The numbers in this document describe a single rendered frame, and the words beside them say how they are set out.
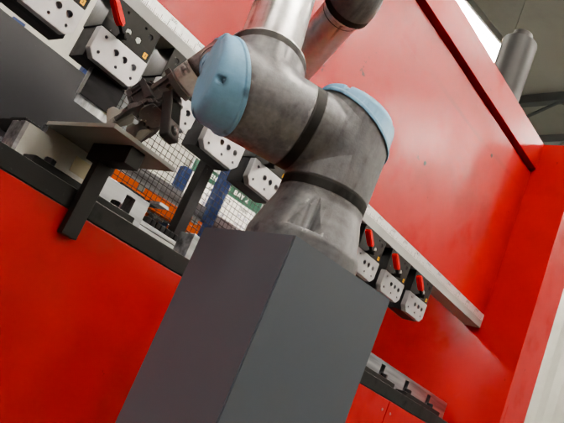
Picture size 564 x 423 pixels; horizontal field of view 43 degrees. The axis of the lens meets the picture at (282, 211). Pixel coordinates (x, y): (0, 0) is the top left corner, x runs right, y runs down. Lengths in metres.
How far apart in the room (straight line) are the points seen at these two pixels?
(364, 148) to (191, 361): 0.33
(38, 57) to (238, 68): 1.47
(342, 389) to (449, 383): 2.51
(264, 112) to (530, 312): 2.58
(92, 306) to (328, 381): 0.90
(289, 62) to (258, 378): 0.39
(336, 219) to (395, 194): 1.79
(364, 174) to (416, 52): 1.85
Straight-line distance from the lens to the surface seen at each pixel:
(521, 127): 3.48
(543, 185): 3.60
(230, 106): 0.87
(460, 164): 3.04
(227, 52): 0.88
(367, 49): 2.48
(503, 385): 3.27
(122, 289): 1.70
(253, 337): 0.77
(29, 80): 2.28
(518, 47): 3.69
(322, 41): 1.36
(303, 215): 0.86
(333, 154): 0.90
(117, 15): 1.75
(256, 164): 2.08
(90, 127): 1.56
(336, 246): 0.86
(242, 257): 0.84
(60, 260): 1.60
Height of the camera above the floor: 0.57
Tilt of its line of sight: 16 degrees up
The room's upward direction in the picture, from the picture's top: 23 degrees clockwise
